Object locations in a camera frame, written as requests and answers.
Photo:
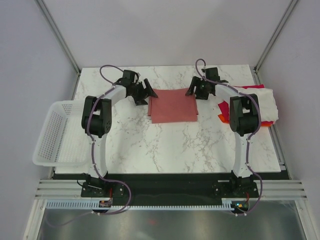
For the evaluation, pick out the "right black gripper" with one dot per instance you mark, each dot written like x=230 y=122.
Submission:
x=198 y=95

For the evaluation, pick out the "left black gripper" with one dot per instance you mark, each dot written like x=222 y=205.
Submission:
x=140 y=100

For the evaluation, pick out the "pink t shirt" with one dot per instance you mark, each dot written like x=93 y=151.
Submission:
x=172 y=106

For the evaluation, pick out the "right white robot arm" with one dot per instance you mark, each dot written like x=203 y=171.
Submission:
x=244 y=114

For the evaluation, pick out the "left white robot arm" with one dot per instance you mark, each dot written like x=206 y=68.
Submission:
x=97 y=115

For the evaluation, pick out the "red folded t shirt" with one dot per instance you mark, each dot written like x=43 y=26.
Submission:
x=224 y=106

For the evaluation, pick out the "orange folded t shirt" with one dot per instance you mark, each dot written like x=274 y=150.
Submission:
x=263 y=123

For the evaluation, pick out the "white folded t shirt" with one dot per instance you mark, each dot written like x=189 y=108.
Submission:
x=266 y=101

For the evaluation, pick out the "white plastic basket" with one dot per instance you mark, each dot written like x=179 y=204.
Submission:
x=62 y=141

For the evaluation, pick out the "right aluminium frame post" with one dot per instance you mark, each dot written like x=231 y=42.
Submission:
x=276 y=34

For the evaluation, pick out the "aluminium frame post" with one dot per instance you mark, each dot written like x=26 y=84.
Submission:
x=57 y=34
x=276 y=34

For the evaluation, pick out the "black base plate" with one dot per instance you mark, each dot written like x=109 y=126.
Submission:
x=169 y=188

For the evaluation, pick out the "left aluminium frame post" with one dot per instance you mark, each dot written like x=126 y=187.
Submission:
x=57 y=34

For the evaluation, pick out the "white cable duct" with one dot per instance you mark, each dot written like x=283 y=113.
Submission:
x=100 y=205

